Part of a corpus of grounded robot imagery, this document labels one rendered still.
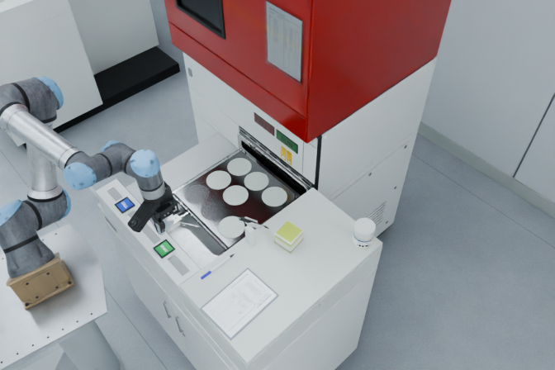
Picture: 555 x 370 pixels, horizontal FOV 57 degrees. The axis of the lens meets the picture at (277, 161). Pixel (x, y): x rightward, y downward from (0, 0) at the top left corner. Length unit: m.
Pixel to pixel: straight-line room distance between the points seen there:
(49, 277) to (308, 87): 1.09
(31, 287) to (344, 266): 1.06
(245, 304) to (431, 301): 1.42
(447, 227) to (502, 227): 0.32
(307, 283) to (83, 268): 0.84
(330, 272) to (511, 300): 1.47
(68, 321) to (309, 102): 1.10
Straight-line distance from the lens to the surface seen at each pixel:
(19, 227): 1.91
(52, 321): 1.99
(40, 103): 1.78
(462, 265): 3.06
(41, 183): 1.93
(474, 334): 2.87
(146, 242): 1.88
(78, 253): 2.10
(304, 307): 1.69
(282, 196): 2.02
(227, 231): 1.93
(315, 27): 1.48
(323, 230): 1.85
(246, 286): 1.72
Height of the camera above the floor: 2.47
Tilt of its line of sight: 47 degrees down
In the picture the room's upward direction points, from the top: 1 degrees counter-clockwise
